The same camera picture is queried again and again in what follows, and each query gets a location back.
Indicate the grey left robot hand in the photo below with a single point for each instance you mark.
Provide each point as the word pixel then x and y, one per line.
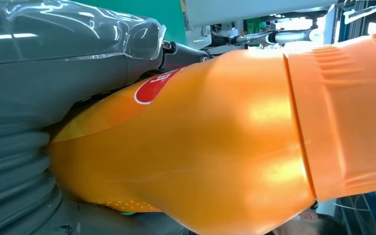
pixel 45 74

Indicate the silver metal tube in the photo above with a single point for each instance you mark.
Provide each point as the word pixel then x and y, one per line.
pixel 288 36

